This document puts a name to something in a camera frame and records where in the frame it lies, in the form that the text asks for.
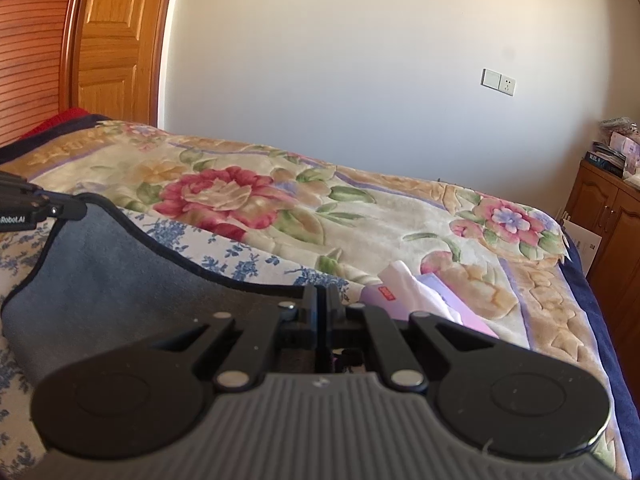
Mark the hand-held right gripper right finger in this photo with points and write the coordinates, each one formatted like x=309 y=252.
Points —
x=331 y=311

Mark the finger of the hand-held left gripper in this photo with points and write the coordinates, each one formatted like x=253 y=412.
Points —
x=65 y=208

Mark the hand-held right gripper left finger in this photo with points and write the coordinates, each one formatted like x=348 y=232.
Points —
x=310 y=311

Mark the grey-blue towel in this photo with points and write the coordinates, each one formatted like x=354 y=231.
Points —
x=120 y=280

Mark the white cloth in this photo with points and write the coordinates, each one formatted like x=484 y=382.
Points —
x=415 y=287

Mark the red cloth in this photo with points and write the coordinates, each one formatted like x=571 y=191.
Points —
x=60 y=120

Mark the floral plush blanket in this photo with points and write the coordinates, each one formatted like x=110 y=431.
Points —
x=380 y=220

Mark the white blue-flowered bedsheet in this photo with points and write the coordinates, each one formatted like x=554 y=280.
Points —
x=220 y=261

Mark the pink plastic bag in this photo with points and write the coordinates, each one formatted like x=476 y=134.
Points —
x=475 y=323

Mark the wooden louvred wardrobe door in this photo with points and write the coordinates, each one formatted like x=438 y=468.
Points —
x=30 y=60

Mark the wooden panel door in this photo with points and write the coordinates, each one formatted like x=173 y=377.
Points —
x=115 y=35

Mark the white cardboard sheet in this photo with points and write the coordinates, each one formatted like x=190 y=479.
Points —
x=583 y=245

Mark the wooden cabinet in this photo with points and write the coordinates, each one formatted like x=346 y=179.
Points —
x=616 y=230

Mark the pink packets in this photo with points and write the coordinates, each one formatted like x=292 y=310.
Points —
x=626 y=149

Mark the clear plastic bag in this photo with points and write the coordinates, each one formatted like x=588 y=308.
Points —
x=619 y=124

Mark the white wall switch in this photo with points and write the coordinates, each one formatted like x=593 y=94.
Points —
x=490 y=78

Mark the white wall socket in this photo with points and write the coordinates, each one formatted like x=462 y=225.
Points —
x=508 y=85

